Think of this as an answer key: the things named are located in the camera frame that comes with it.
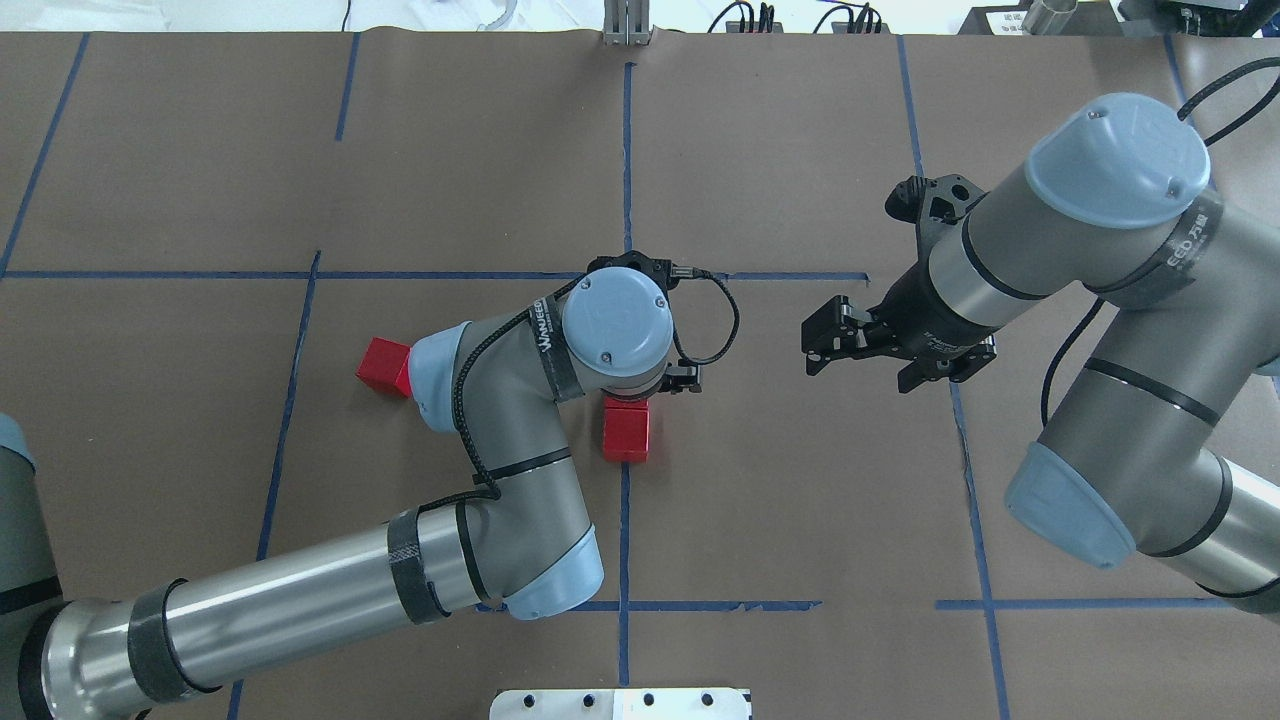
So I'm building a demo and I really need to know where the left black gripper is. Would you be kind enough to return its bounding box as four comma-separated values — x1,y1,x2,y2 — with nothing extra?
611,364,703,402

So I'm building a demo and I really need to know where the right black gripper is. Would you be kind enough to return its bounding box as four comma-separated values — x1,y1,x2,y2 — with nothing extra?
800,263,997,395

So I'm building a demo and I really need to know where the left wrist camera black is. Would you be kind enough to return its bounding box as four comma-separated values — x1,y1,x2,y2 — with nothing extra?
586,250,699,291

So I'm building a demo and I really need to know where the red block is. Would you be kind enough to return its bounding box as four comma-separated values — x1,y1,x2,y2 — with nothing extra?
602,407,650,464

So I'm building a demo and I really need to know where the white camera pillar with base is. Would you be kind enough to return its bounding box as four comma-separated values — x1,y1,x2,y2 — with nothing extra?
489,687,754,719

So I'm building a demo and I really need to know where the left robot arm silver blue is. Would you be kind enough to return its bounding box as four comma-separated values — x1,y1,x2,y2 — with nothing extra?
3,258,694,719

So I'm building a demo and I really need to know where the aluminium frame post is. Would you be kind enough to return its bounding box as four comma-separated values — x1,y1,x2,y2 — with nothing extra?
602,0,652,47

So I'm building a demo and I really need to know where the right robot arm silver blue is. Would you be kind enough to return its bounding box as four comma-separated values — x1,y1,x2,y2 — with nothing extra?
800,94,1279,621

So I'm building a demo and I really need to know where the steel cup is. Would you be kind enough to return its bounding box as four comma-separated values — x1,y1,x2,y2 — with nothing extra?
1021,0,1079,36

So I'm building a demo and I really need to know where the red block one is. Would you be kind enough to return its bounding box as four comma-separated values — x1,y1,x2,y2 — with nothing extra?
355,337,412,398
604,395,649,414

